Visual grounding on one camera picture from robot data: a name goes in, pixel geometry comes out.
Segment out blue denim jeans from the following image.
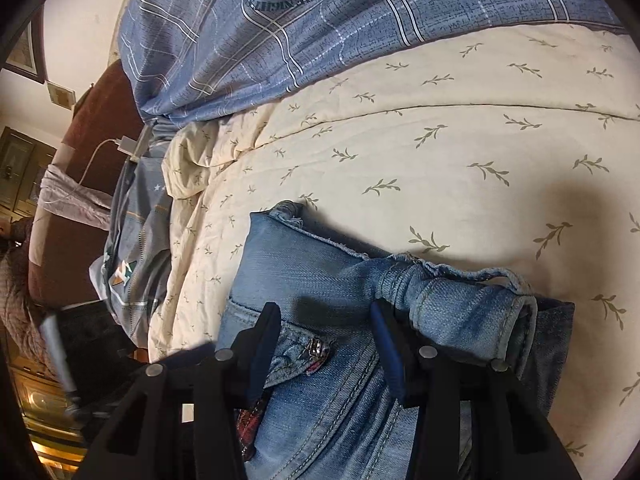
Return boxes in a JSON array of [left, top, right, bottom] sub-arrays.
[[218, 200, 575, 479]]

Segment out grey-blue patterned pillow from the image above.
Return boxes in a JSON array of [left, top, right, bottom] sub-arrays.
[[89, 124, 175, 348]]

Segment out dark red headboard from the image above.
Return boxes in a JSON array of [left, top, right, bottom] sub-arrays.
[[28, 61, 142, 308]]

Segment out cream leaf-print quilt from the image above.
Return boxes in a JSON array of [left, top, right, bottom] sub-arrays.
[[148, 24, 639, 479]]

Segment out light pink cloth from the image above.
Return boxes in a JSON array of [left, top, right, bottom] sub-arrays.
[[38, 165, 113, 231]]

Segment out dark wooden cabinet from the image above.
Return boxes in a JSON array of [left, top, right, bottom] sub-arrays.
[[0, 127, 55, 220]]

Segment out blue plaid pillow with crest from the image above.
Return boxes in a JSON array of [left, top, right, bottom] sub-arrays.
[[118, 0, 623, 128]]

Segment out white charger with cable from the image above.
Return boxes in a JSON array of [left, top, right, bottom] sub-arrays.
[[78, 126, 152, 184]]

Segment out framed wall picture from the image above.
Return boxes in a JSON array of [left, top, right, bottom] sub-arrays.
[[3, 6, 47, 84]]

